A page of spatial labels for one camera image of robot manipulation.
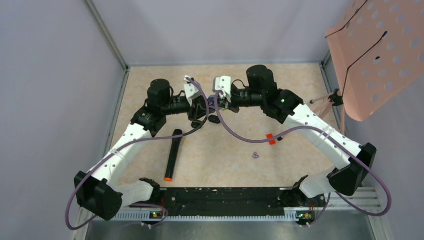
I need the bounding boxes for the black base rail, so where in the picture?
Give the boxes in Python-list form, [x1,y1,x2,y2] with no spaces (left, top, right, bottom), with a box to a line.
[129,187,327,220]

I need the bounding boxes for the black microphone orange end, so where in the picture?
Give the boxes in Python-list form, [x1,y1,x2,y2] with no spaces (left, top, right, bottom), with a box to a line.
[164,137,182,182]

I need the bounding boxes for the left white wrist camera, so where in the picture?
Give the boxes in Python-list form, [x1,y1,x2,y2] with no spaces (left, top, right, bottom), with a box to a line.
[183,75,202,107]

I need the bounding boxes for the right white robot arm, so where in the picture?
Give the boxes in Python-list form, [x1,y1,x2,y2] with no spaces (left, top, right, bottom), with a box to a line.
[213,65,377,206]

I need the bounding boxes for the red block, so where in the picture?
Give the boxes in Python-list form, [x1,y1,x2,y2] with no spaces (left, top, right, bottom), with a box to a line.
[266,133,276,146]

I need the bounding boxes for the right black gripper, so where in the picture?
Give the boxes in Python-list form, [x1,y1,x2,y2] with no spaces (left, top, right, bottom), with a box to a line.
[212,88,265,114]

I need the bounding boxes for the small black earbud case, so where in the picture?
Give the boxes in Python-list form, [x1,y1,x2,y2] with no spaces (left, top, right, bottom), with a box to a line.
[191,120,203,129]

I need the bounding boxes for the oval black charging case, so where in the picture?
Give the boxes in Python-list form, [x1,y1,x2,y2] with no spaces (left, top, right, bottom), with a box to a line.
[208,115,221,124]

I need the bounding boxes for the pink perforated music stand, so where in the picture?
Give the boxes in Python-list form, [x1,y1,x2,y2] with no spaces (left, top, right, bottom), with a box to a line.
[326,0,424,122]

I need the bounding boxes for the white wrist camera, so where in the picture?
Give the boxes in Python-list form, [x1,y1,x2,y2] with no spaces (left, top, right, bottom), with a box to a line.
[213,76,232,103]
[183,75,202,107]

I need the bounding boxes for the silver lilac oval case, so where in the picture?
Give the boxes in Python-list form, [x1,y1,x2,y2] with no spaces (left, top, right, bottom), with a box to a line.
[207,95,215,106]

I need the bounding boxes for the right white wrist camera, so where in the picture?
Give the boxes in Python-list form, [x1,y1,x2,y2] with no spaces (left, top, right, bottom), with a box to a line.
[213,76,232,103]

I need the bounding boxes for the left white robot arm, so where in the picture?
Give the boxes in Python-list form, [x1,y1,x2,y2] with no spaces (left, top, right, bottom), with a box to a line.
[70,75,210,221]

